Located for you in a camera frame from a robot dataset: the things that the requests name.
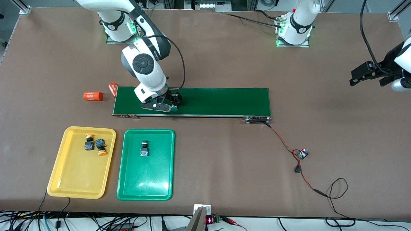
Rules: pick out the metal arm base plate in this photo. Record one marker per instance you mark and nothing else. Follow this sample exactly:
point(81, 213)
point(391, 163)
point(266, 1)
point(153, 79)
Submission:
point(115, 42)
point(292, 46)

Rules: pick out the green mushroom push button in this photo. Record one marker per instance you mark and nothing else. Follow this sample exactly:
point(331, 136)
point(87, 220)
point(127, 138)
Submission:
point(174, 109)
point(144, 152)

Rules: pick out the orange 4680 cylinder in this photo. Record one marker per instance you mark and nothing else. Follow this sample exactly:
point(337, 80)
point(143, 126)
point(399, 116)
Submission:
point(112, 89)
point(93, 96)

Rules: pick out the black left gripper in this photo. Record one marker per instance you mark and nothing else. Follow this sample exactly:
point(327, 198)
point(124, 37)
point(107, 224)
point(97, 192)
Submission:
point(387, 65)

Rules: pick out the small black controller board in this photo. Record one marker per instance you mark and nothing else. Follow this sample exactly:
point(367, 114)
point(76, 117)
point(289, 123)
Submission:
point(303, 154)

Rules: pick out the silver machine frame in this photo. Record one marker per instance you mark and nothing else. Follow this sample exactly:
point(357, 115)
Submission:
point(208, 4)

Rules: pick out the green plastic tray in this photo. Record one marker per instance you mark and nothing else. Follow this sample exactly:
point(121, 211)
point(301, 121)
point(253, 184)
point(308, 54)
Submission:
point(146, 173)

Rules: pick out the silver metal bracket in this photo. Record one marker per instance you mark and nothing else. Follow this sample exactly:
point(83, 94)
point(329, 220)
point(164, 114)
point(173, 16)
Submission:
point(208, 209)

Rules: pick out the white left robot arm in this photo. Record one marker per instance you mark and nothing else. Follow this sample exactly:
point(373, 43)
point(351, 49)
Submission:
point(298, 22)

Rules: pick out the yellow plastic tray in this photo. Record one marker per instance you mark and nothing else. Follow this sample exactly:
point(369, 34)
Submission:
point(82, 173)

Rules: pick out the yellow mushroom push button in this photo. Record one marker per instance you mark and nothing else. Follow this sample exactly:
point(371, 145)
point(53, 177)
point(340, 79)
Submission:
point(89, 146)
point(100, 144)

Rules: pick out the red LED display module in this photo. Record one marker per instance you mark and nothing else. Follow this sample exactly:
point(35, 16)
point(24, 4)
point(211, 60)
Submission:
point(209, 220)

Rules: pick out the green belt conveyor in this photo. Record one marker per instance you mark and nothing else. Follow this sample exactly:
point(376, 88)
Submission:
point(224, 101)

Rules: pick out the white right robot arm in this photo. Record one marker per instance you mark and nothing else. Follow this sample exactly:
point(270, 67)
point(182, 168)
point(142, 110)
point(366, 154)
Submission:
point(147, 73)

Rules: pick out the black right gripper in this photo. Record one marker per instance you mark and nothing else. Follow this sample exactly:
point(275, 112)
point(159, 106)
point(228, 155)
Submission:
point(172, 96)

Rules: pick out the black inline switch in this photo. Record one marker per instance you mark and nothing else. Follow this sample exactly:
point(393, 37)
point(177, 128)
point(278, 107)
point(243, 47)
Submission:
point(298, 169)

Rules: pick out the red clip lead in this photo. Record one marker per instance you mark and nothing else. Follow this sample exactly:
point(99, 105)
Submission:
point(229, 220)

